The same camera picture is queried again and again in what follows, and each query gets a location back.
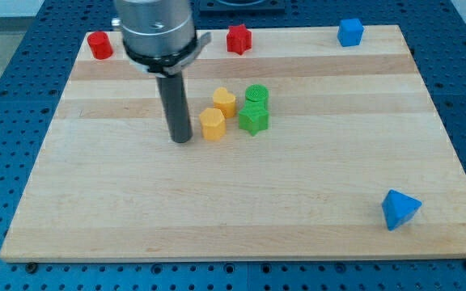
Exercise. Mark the yellow hexagon block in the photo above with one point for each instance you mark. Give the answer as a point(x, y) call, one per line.
point(213, 124)

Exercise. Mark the yellow heart block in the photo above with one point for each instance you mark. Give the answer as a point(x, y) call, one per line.
point(225, 101)

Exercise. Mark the green cylinder block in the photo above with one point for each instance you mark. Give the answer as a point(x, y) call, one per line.
point(257, 93)

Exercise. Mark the blue cube block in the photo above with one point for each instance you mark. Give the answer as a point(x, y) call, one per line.
point(350, 32)

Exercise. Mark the red star block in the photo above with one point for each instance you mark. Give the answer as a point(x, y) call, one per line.
point(239, 39)

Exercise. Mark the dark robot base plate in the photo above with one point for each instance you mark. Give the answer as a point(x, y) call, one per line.
point(219, 6)

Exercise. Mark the blue triangle block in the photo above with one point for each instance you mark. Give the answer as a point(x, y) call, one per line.
point(398, 208)

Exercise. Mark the green star block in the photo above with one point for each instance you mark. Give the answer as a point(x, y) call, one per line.
point(253, 117)

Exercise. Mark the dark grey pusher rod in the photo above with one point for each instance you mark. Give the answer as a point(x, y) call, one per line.
point(175, 106)

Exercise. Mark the wooden board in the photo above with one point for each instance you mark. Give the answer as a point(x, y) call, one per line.
point(346, 125)

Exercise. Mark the red cylinder block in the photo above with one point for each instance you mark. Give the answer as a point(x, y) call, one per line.
point(100, 45)

